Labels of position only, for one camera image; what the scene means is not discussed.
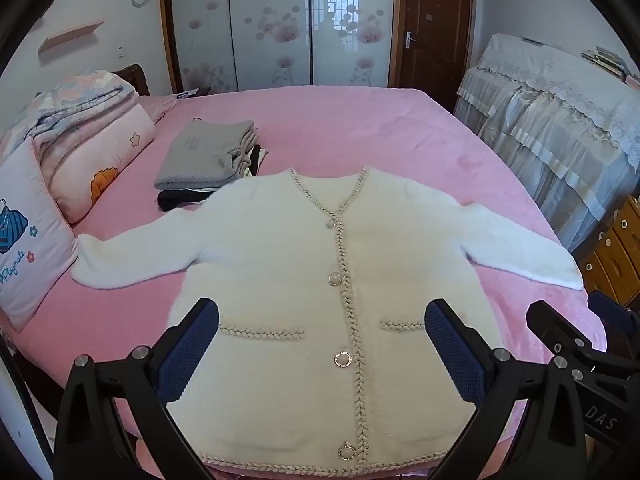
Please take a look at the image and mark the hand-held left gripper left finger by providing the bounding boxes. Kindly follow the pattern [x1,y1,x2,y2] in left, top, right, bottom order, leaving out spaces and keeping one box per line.
[52,298,221,480]

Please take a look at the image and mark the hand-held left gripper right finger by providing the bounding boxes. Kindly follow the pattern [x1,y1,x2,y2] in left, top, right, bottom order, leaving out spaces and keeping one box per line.
[424,299,588,480]

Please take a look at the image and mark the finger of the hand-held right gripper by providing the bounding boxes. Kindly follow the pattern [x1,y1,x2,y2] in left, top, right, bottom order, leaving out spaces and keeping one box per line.
[588,291,636,334]
[526,300,608,366]

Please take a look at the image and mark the white fluffy cardigan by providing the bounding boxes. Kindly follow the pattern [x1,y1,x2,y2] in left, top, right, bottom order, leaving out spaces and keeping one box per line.
[71,166,585,465]

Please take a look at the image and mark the beige folded knit clothes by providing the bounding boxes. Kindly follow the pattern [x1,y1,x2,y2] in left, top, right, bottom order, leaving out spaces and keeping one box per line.
[227,127,262,178]

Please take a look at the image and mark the wooden drawer cabinet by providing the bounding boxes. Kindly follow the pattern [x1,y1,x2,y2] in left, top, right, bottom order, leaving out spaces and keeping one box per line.
[577,195,640,306]

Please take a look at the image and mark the pink printed pillow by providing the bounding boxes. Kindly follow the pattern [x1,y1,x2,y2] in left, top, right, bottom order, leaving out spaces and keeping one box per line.
[0,137,80,333]

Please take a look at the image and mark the grey folded sweater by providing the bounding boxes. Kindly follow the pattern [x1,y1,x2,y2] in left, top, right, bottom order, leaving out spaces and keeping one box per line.
[153,119,256,191]

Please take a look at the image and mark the pink flower pillow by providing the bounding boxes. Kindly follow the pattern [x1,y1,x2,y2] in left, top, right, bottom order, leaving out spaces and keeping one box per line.
[35,92,157,225]

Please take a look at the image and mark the pink bed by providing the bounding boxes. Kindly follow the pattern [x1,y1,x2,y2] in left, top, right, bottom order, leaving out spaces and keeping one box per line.
[0,87,601,461]

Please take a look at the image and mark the stack of books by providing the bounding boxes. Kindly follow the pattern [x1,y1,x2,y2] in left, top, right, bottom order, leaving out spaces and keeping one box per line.
[580,46,640,83]

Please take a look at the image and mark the dark wooden headboard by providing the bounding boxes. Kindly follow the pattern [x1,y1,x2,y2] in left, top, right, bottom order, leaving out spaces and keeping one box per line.
[111,63,151,97]

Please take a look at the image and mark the floral folded quilt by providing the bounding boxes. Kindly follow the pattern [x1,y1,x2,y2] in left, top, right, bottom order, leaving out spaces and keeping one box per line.
[0,69,138,161]

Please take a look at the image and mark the floral sliding door wardrobe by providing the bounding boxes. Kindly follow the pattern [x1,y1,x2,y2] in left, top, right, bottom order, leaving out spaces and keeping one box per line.
[160,0,401,96]

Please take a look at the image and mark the brown wooden door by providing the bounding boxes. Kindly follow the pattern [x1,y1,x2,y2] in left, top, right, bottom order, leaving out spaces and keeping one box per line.
[395,0,475,111]

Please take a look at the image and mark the pink wall shelf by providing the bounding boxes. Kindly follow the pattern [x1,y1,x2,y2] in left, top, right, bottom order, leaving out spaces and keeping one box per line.
[37,20,105,54]

